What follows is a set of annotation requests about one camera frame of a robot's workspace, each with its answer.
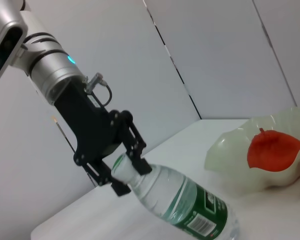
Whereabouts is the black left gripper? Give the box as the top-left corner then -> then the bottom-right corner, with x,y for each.
54,81 -> 153,198

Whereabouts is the clear plastic water bottle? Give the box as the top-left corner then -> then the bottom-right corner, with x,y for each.
111,153 -> 241,240

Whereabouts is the red-orange fruit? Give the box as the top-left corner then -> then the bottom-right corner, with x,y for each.
247,127 -> 300,173

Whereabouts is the pale green wavy fruit plate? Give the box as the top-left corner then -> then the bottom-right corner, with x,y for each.
204,106 -> 300,196

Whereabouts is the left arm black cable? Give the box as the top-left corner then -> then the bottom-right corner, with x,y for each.
82,72 -> 113,109

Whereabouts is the left wrist camera housing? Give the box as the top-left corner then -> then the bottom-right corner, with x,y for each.
0,0 -> 29,87

